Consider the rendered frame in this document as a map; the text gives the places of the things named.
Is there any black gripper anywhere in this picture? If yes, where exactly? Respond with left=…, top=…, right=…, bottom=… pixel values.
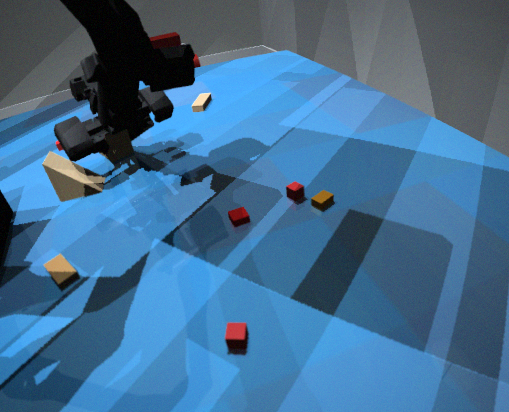
left=54, top=85, right=174, bottom=162

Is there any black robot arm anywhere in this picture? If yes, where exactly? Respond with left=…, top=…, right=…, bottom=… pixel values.
left=60, top=0, right=195, bottom=115

